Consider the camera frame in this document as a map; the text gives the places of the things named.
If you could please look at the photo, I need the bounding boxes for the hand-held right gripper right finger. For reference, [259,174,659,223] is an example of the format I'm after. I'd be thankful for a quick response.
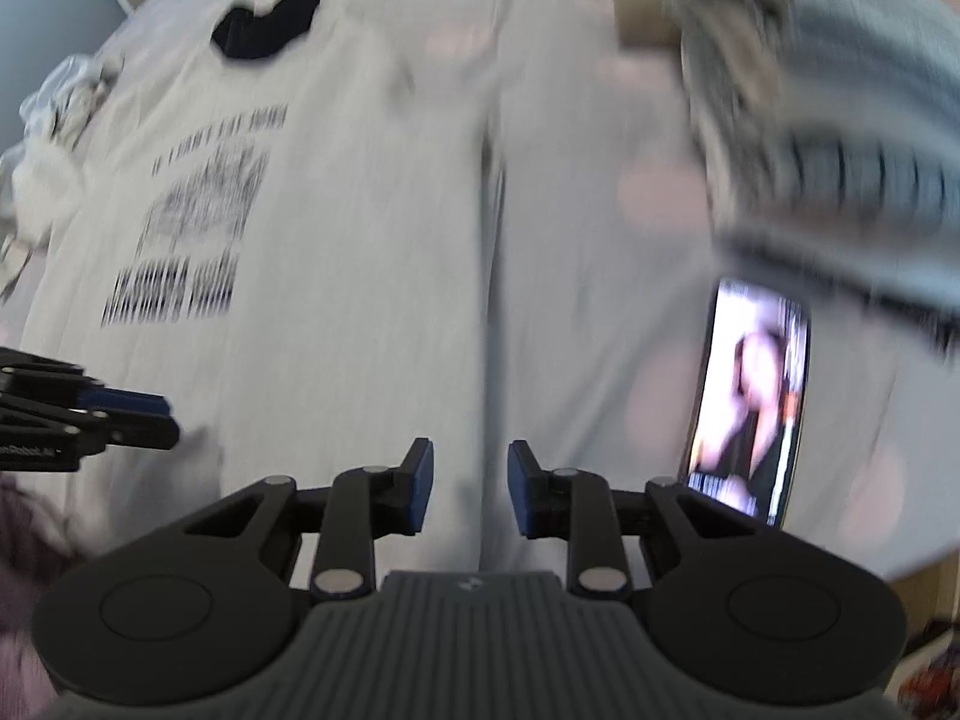
[508,440,755,600]

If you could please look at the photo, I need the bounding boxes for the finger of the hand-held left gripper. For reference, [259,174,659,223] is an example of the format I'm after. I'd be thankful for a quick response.
[0,393,182,452]
[0,348,173,416]

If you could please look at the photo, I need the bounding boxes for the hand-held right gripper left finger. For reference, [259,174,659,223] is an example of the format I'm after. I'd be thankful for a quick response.
[180,436,436,602]

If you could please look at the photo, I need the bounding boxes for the white printed sweatshirt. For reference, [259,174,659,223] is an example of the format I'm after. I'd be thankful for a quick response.
[0,0,706,593]

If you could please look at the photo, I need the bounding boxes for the striped folded clothes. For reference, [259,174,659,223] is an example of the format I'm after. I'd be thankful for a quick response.
[660,0,960,361]

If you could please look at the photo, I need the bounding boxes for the smartphone with lit screen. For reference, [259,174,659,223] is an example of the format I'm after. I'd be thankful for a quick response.
[679,277,813,530]

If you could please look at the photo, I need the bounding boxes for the pale grey crumpled garment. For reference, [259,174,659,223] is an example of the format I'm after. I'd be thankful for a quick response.
[0,52,125,301]

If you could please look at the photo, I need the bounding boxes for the grey pink-dotted bed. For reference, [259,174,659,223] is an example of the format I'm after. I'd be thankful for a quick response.
[0,0,960,586]

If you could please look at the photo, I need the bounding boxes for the black cloth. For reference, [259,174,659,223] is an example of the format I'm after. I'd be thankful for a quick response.
[210,0,323,65]

